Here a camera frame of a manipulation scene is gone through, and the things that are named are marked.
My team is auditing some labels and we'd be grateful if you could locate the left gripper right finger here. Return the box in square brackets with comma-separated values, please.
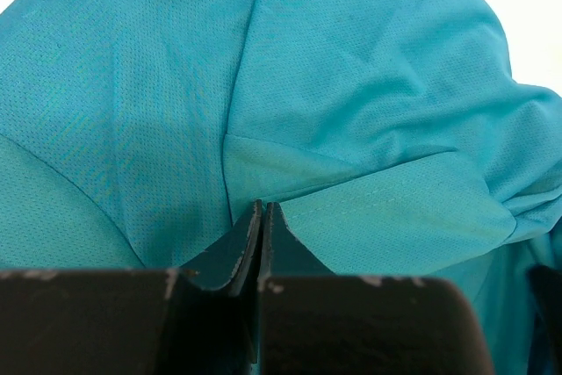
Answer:
[258, 203, 494, 374]

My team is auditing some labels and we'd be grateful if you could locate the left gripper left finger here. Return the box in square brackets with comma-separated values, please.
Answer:
[1, 202, 263, 374]

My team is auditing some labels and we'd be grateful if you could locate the teal t-shirt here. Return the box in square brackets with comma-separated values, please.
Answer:
[1, 0, 561, 374]

